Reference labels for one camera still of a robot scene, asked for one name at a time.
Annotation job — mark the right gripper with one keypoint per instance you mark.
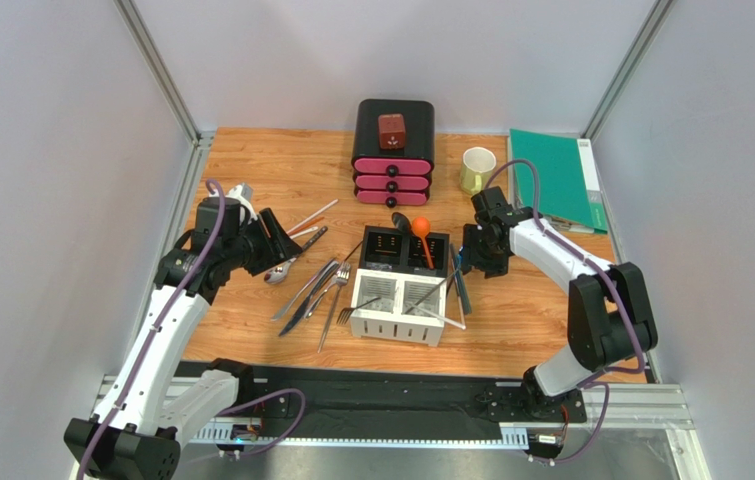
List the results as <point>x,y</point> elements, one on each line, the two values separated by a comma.
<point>480,248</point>

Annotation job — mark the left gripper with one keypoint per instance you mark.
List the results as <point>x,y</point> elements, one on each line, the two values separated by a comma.
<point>273,255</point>

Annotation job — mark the orange plastic spoon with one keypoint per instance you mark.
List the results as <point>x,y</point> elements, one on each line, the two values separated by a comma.
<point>421,228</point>

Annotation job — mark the pale yellow mug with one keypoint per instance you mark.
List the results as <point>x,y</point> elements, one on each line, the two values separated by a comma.
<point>478,164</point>

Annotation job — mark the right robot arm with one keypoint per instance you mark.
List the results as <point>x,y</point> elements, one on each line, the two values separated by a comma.
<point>609,315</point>

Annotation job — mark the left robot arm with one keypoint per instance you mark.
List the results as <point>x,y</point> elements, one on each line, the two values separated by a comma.
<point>134,432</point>

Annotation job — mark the orange white spoon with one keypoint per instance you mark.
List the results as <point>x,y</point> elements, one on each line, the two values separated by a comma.
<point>303,232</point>

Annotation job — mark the steel table knife, small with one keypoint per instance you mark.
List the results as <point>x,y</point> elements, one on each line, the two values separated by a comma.
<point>285,308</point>

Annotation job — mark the dark grey chopstick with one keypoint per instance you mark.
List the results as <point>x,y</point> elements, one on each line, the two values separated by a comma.
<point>465,307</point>

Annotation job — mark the steel fork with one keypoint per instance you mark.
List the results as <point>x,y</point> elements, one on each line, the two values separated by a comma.
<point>339,282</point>

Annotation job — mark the steel table knife, large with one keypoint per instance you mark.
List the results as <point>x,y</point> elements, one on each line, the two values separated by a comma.
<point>299,313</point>

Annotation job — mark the white orange chopstick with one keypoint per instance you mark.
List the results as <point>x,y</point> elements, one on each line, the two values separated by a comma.
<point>312,217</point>

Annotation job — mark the silver metal chopstick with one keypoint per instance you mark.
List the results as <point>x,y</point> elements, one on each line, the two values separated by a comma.
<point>424,297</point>

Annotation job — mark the black plastic fork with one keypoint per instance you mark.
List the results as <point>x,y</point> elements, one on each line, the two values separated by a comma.
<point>346,313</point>

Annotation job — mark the black ladle spoon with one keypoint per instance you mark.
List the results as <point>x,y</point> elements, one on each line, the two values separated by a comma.
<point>401,223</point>

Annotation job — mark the white plastic chopstick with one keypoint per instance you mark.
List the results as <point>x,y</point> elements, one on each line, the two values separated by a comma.
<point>439,317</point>

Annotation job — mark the black utensil caddy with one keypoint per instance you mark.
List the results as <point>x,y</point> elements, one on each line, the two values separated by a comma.
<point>387,249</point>

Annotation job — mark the green folder binder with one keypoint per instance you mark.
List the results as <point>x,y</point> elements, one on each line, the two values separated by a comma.
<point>567,171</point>

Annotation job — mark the white slotted utensil caddy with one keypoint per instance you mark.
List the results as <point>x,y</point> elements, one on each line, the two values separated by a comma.
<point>386,318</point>

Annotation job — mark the black pink drawer cabinet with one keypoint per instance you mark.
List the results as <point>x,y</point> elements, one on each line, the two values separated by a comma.
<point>394,178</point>

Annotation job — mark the brown cube box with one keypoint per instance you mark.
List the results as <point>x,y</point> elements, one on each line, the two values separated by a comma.
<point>391,131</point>

